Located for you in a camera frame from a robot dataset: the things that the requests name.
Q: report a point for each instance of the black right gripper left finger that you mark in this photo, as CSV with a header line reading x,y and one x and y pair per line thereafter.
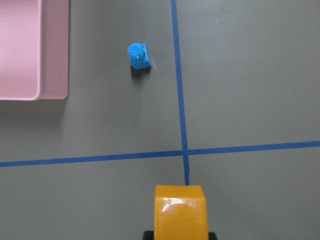
x,y
148,235

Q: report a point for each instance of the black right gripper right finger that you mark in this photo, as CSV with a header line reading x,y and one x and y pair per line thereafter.
x,y
212,236

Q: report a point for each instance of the orange block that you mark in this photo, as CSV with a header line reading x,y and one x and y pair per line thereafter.
x,y
180,213

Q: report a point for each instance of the small blue block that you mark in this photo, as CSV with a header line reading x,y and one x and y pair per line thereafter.
x,y
139,56

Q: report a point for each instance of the pink plastic box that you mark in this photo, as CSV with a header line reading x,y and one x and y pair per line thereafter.
x,y
34,49

